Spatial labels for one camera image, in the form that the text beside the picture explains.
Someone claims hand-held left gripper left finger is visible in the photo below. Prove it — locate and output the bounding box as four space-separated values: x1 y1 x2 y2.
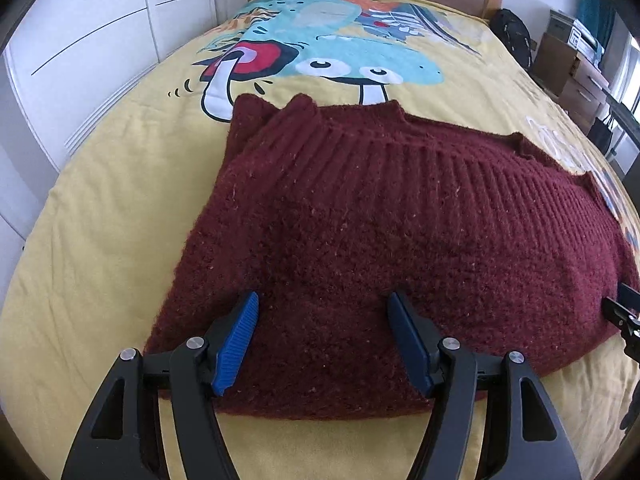
61 290 261 480

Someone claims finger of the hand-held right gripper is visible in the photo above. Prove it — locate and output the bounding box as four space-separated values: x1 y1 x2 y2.
602 282 640 356

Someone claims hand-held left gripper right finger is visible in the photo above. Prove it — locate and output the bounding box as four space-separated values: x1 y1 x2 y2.
387 290 583 480

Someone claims maroon knitted sweater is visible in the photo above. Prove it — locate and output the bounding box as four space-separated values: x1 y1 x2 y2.
142 92 640 421

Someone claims black bag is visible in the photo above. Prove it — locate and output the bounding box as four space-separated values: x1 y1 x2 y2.
587 117 615 155

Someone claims yellow printed blanket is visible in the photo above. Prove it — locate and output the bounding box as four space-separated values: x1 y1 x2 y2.
0 0 640 480

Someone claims desk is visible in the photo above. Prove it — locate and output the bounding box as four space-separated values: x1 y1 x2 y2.
602 85 640 148

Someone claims wooden drawer cabinet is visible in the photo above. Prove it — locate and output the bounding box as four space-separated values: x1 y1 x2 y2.
532 32 613 118

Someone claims white printer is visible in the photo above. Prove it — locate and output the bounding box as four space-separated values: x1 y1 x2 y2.
547 10 603 63

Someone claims black backpack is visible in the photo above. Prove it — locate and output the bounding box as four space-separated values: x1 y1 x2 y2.
489 8 533 68

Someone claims teal curtain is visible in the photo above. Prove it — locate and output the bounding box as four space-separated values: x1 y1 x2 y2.
577 0 616 56

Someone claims white wardrobe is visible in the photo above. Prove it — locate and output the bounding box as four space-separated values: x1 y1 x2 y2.
0 0 248 246

